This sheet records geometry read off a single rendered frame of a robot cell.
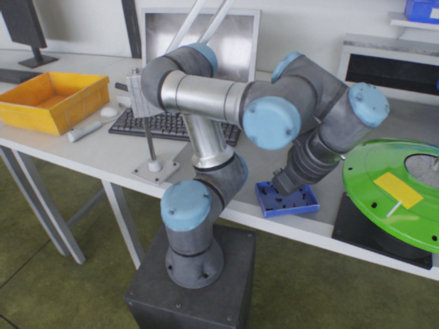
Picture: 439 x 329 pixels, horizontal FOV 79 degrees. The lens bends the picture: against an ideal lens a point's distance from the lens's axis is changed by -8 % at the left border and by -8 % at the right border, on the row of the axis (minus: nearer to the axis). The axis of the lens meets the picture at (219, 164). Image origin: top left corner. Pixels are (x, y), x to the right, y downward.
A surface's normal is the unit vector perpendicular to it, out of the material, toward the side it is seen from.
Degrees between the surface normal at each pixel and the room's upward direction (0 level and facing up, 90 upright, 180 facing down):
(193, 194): 5
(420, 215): 21
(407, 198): 16
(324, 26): 90
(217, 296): 0
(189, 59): 43
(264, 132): 90
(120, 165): 0
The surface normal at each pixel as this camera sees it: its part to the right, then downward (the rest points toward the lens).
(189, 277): -0.06, 0.32
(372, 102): 0.30, -0.43
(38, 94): 0.93, 0.13
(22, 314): -0.04, -0.79
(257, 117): -0.44, 0.55
